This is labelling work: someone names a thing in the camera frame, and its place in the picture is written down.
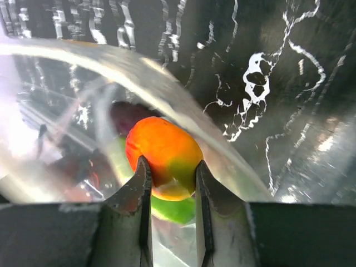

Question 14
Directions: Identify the fake purple eggplant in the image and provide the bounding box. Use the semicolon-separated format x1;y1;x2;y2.
110;101;161;136

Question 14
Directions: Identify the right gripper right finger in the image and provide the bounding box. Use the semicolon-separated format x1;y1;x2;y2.
195;161;260;267

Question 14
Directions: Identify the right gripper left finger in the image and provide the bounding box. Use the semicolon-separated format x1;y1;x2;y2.
91;156;154;266

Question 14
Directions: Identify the fake red orange mango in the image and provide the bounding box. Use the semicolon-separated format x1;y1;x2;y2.
125;116;204;201

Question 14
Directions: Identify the clear zip top bag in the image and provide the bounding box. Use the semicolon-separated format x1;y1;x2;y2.
1;39;271;266

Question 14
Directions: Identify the fake watermelon slice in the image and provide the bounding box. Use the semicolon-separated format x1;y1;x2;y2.
106;137;196;225

